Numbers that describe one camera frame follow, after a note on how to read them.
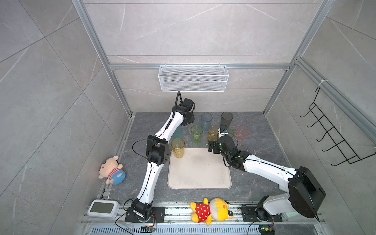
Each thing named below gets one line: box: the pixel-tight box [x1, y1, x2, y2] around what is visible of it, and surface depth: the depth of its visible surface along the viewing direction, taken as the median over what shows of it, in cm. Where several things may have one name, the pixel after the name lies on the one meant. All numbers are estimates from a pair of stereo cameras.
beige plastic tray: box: [167, 147, 232, 190], surface depth 90 cm
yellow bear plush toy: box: [189, 197, 234, 226], surface depth 70 cm
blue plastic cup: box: [200, 113, 213, 133], surface depth 103 cm
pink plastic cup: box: [235, 125, 250, 142], surface depth 106 cm
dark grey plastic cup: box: [220, 111, 234, 130], surface depth 103 cm
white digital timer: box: [87, 199, 121, 220], surface depth 73 cm
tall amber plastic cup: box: [170, 137, 186, 159], surface depth 89 cm
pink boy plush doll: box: [97, 155, 126, 186], surface depth 84 cm
